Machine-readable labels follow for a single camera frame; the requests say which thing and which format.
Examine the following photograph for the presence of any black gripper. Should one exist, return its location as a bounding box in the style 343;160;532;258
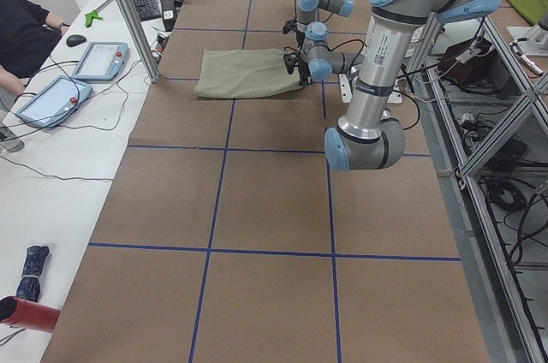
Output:
283;51;311;86
282;18;305;48

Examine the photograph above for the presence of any green long sleeve shirt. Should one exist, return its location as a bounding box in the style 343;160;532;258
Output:
194;49;302;99

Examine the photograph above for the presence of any black keyboard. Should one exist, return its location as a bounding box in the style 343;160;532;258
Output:
132;0;162;21

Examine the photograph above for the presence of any blue teach pendant far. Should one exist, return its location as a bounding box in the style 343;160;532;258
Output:
72;42;128;83

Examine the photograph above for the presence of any blue teach pendant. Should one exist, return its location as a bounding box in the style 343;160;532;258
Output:
72;42;128;83
15;76;92;128

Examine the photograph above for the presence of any green plastic clamp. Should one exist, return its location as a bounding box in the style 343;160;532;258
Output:
85;9;104;28

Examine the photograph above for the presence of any black computer mouse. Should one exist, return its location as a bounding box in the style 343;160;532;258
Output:
65;34;87;47

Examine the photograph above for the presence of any blue teach pendant near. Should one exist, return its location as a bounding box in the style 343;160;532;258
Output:
15;76;92;128

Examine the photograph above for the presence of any person in black shirt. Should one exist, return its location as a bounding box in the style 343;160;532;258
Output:
1;0;69;96

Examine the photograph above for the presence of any folded dark blue umbrella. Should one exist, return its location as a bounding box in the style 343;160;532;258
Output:
15;245;50;302

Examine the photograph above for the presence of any red cylinder tube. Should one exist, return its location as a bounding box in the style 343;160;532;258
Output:
1;296;61;333

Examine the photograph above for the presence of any aluminium frame post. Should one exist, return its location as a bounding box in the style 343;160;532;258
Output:
116;0;160;83

